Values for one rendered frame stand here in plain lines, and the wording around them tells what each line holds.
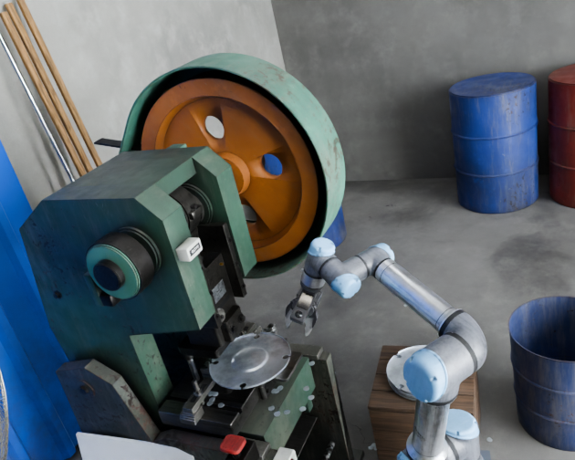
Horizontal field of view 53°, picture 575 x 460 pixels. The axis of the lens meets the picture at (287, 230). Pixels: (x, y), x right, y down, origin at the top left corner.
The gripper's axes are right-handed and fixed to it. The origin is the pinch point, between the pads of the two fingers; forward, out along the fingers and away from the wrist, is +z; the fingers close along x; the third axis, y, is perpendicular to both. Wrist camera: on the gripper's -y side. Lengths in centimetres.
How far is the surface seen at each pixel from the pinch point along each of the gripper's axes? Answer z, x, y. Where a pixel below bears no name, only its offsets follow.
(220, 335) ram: 7.2, 22.6, -9.0
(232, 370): 20.5, 16.1, -9.0
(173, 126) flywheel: -36, 71, 35
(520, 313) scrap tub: 14, -77, 77
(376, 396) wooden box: 45, -34, 29
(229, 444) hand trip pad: 16.9, 3.4, -37.5
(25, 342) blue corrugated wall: 81, 120, 5
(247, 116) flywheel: -50, 42, 33
